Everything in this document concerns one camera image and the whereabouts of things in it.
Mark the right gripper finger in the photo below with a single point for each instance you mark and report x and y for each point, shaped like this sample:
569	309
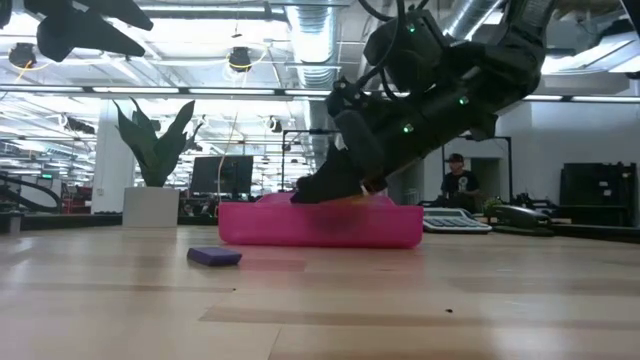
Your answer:
330	182

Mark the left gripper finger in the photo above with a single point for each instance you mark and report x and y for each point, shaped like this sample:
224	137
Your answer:
70	40
100	7

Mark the blue-purple rectangular eraser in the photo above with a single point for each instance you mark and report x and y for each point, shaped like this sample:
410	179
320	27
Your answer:
214	256

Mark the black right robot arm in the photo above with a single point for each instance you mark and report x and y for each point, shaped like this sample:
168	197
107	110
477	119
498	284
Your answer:
500	65

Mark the black ceiling-hung device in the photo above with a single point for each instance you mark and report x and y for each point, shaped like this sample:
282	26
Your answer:
22	55
80	125
240	59
276	125

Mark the pink plastic pencil box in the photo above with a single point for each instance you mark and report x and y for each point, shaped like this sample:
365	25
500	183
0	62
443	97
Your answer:
280	225

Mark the person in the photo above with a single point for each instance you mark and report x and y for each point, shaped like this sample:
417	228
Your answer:
457	182

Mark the black computer monitor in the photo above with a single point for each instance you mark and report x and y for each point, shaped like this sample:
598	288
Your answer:
220	175

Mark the grey desk calculator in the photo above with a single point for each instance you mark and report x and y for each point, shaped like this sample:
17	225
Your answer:
455	221

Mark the white building column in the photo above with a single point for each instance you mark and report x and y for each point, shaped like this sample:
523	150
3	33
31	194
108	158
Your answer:
102	175

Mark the small green potted plant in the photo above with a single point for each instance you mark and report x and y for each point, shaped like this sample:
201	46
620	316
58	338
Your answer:
491	205

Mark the tall green leafy plant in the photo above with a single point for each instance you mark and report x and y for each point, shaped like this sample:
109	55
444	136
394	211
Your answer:
155	155

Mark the black stapler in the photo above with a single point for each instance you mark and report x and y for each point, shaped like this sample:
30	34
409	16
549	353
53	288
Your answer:
520	216

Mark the white square planter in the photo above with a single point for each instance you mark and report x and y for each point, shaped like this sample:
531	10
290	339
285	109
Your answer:
150	207

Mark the dark low bench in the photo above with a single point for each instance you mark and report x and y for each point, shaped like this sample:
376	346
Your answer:
60	222

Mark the black cabinet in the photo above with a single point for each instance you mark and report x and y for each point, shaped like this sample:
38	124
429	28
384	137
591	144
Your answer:
595	190

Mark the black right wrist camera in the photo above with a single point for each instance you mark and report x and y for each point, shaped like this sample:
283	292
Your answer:
342	97

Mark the silver ventilation duct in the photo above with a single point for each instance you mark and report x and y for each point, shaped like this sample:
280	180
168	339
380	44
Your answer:
315	40
470	20

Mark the grey short post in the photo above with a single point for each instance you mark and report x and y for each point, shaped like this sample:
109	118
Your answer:
15	225

